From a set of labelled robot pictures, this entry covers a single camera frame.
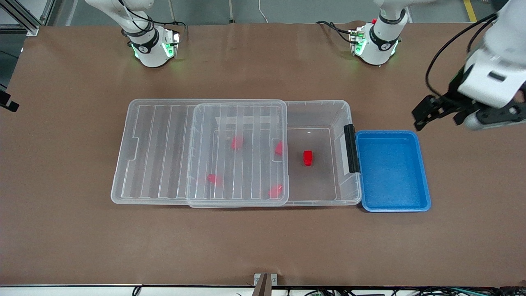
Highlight clear ribbed box lid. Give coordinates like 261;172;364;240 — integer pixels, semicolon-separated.
111;99;289;208

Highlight black box latch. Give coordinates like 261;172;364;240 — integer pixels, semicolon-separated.
344;124;360;173

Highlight clear plastic storage box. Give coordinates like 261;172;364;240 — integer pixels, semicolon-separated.
187;99;362;207

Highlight blue plastic tray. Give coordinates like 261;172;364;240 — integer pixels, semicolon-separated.
355;130;432;213

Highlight brown table cover mat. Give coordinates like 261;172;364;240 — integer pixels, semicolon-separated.
0;21;526;287

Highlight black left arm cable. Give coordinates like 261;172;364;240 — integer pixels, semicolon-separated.
425;12;500;97

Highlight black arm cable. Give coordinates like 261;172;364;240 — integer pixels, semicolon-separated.
425;12;500;97
118;0;156;42

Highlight aluminium frame profile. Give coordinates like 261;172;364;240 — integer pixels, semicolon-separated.
0;0;56;37

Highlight black base cable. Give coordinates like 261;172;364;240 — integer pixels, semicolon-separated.
154;21;187;31
316;21;354;44

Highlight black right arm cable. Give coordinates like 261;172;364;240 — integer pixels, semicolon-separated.
118;0;156;42

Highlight teal cable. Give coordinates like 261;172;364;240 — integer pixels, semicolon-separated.
448;288;504;295

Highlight metal table edge bracket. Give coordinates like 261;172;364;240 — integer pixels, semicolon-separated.
254;273;278;296

